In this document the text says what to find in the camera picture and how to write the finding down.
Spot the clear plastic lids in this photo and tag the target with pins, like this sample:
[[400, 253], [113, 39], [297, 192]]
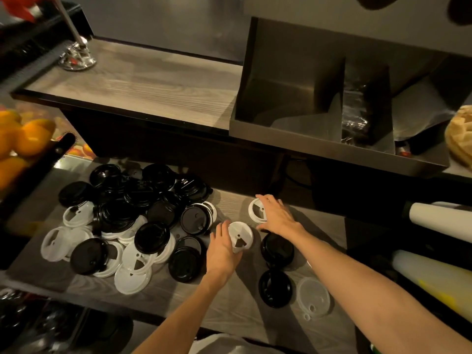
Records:
[[313, 296]]

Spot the grey foil pouch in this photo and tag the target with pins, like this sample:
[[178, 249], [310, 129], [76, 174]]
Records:
[[416, 117]]

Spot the white cup lid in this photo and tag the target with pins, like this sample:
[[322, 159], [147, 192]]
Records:
[[241, 234], [253, 213]]

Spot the translucent yellow print cup stack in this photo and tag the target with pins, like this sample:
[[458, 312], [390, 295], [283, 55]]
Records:
[[431, 276]]

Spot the pile of mixed cup lids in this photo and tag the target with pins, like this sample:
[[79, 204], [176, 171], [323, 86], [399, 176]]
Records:
[[118, 213]]

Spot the white shirt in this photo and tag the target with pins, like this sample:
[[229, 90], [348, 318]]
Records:
[[221, 344]]

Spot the tan crumpled paper bundle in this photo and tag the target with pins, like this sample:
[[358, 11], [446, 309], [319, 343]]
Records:
[[461, 136]]

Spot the chrome flag stand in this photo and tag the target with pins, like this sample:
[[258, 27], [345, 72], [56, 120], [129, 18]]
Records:
[[77, 57]]

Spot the person's right hand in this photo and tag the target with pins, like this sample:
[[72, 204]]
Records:
[[280, 219]]

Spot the person's left forearm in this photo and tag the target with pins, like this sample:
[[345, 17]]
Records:
[[177, 320]]

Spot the person's left hand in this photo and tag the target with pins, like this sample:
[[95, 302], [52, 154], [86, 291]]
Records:
[[219, 258]]

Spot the white paper cup stack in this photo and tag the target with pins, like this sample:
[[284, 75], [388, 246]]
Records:
[[439, 219]]

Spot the clear plastic bag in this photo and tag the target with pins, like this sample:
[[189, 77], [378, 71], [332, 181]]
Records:
[[354, 121]]

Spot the pile of oranges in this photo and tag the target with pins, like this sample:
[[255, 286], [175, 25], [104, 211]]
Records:
[[22, 140]]

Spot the person's right forearm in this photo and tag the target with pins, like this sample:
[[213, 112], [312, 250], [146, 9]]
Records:
[[368, 291]]

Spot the red flag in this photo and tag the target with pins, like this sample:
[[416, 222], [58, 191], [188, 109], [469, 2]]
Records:
[[22, 5]]

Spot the dark metal organizer box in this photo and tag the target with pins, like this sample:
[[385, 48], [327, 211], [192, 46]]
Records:
[[287, 92]]

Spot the small red packet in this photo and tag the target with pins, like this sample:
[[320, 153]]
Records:
[[403, 152]]

